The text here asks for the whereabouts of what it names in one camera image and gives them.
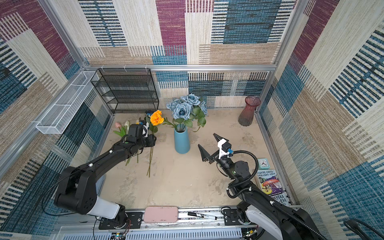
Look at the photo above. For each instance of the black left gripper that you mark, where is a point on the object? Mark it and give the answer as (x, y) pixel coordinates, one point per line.
(151, 140)

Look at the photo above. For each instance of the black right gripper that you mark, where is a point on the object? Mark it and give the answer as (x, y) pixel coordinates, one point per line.
(206, 156)

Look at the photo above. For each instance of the orange marigold flower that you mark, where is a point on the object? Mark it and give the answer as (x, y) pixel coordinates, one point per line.
(155, 120)

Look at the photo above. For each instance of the light blue ceramic vase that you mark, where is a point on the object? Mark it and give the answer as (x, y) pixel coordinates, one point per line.
(182, 141)

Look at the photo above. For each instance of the blue rose bouquet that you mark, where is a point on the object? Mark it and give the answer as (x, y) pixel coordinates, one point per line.
(185, 110)

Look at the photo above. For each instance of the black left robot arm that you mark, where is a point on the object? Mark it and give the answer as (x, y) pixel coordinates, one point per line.
(77, 191)

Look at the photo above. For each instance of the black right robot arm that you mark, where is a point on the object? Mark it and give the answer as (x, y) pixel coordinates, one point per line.
(282, 222)

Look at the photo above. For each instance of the dark red glass vase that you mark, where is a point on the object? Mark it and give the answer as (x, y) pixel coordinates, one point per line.
(247, 115)

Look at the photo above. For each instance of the tulip bunch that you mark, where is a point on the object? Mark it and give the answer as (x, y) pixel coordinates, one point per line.
(123, 132)

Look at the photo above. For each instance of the small teal clock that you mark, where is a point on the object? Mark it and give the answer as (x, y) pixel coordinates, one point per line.
(263, 164)

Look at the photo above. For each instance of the black mesh shelf rack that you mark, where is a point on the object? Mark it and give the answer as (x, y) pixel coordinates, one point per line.
(126, 90)

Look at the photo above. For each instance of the colourful book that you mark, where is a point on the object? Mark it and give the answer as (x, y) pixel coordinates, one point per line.
(272, 186)

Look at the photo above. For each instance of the black marker pen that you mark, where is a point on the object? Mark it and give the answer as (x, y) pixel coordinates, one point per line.
(202, 216)

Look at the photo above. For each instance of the pink case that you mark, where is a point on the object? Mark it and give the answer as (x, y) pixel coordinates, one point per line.
(161, 214)

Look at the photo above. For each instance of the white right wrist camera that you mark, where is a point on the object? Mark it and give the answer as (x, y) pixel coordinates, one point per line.
(225, 148)

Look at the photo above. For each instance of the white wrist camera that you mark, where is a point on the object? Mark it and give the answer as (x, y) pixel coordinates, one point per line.
(225, 148)
(145, 130)

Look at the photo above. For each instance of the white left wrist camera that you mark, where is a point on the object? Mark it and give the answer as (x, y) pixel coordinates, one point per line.
(145, 130)

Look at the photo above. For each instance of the white wire mesh basket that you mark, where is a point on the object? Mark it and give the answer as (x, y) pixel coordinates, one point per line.
(59, 116)

